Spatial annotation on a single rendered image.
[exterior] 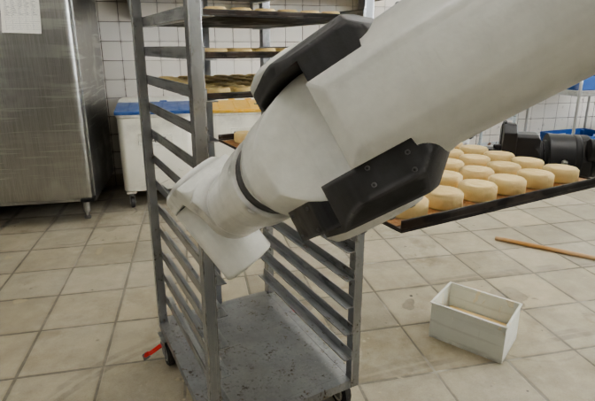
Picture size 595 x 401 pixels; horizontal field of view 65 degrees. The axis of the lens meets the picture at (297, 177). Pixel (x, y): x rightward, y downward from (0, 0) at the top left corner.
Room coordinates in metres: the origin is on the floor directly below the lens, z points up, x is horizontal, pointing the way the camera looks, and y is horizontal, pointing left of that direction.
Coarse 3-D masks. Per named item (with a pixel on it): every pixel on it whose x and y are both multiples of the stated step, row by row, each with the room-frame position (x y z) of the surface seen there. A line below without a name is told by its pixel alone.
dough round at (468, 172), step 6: (462, 168) 0.68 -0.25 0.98; (468, 168) 0.68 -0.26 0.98; (474, 168) 0.68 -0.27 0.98; (480, 168) 0.68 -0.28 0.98; (486, 168) 0.68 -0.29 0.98; (462, 174) 0.67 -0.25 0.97; (468, 174) 0.66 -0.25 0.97; (474, 174) 0.66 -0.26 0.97; (480, 174) 0.66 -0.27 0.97; (486, 174) 0.66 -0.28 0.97; (486, 180) 0.66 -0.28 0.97
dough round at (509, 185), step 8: (496, 176) 0.64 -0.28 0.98; (504, 176) 0.64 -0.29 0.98; (512, 176) 0.64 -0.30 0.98; (520, 176) 0.64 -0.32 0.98; (496, 184) 0.62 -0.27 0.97; (504, 184) 0.61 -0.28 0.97; (512, 184) 0.61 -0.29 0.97; (520, 184) 0.61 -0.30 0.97; (504, 192) 0.61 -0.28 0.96; (512, 192) 0.61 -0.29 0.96; (520, 192) 0.61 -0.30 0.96
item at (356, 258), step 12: (360, 0) 1.25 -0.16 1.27; (372, 0) 1.25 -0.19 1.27; (372, 12) 1.25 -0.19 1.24; (360, 240) 1.24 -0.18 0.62; (360, 252) 1.24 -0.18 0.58; (360, 264) 1.24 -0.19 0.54; (360, 276) 1.25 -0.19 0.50; (360, 288) 1.25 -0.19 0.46; (360, 300) 1.25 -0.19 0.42; (348, 312) 1.26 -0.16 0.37; (360, 312) 1.25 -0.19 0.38; (360, 324) 1.25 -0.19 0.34; (348, 336) 1.25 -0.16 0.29; (348, 360) 1.25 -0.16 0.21; (348, 372) 1.25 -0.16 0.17
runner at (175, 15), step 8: (176, 8) 1.20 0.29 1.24; (152, 16) 1.43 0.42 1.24; (160, 16) 1.35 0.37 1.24; (168, 16) 1.27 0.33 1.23; (176, 16) 1.20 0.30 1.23; (208, 16) 1.04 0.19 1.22; (144, 24) 1.54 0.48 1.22; (152, 24) 1.44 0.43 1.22; (160, 24) 1.38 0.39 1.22; (168, 24) 1.38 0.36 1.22
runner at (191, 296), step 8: (168, 256) 1.58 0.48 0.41; (168, 264) 1.48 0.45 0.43; (176, 272) 1.45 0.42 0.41; (176, 280) 1.39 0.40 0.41; (184, 280) 1.40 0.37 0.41; (184, 288) 1.31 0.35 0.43; (192, 296) 1.30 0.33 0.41; (192, 304) 1.24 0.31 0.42; (200, 304) 1.25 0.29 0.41; (200, 312) 1.17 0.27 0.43; (224, 344) 1.05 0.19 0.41
